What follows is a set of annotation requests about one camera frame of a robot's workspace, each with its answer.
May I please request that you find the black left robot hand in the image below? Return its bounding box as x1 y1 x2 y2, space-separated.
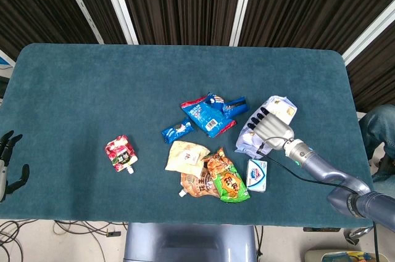
0 130 30 203

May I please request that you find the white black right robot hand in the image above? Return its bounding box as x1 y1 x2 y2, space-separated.
246 106 295 155

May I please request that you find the white tissue pack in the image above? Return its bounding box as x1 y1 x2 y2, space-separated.
235 95 298 156

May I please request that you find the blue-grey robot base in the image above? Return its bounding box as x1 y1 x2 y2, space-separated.
122 222 258 262

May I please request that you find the dark blue box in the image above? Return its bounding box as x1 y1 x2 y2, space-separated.
222 96 250 120

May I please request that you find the small white soap box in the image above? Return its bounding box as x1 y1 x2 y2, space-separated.
246 158 268 192

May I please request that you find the blue striped small packet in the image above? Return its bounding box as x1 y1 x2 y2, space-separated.
206 92 226 109

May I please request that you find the blue red snack bag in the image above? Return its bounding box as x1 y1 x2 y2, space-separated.
180 96 237 138

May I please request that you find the green orange snack bag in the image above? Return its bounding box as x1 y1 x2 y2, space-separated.
202 147 251 203

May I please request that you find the blue white board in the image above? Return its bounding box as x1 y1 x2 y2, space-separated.
0 48 16 70

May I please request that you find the beige snack packet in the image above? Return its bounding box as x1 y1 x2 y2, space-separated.
164 140 211 176

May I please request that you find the brown spout pouch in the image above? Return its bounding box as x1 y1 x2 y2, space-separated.
178 168 222 198

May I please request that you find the teal tablecloth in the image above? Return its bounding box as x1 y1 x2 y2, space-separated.
0 43 374 229

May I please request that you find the small blue cookie packet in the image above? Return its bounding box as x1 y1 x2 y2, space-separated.
160 117 196 145

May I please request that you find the person's jeans leg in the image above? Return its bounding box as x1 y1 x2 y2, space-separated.
358 104 395 189

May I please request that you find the red spout pouch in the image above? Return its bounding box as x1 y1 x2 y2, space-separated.
104 134 139 174

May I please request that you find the chrome chair caster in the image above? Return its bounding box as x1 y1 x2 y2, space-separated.
344 226 373 245

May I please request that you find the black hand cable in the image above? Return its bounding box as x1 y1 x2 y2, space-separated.
256 147 381 262

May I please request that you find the floor cable bundle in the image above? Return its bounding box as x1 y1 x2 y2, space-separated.
0 219 40 262

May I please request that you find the black floor cable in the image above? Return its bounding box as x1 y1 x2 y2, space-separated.
253 225 264 258

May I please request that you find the white window frame bar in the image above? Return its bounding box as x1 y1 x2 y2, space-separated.
341 5 395 66
98 0 139 46
56 0 105 44
228 0 258 47

